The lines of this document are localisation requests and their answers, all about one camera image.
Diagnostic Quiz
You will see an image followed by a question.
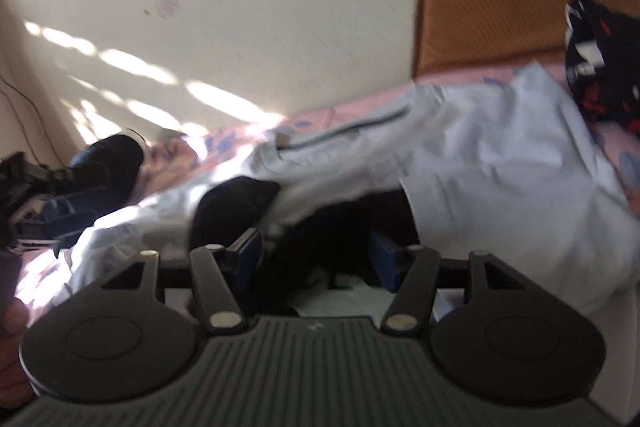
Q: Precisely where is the person's left hand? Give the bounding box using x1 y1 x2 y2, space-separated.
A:
0 297 32 408

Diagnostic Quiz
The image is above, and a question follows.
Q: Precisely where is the dark wall cable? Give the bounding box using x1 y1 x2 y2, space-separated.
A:
0 74 56 162

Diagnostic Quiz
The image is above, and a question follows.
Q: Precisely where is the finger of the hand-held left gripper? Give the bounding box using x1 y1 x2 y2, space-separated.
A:
42 194 98 240

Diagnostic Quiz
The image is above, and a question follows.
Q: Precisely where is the pink printed bed sheet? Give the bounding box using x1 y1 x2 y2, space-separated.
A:
15 62 640 313

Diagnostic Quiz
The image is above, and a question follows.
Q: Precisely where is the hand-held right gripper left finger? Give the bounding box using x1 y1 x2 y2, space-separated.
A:
100 228 264 335

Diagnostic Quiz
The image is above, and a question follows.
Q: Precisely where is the dark fleece garment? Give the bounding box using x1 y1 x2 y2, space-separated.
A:
65 134 146 210

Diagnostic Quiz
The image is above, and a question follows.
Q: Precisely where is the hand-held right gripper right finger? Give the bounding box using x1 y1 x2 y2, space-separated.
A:
369 231 531 335

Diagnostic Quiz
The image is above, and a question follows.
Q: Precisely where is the black red patterned garment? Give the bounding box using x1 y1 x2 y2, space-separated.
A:
565 0 640 132

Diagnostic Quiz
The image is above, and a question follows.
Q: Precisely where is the white shirt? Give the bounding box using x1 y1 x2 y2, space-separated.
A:
30 63 640 320

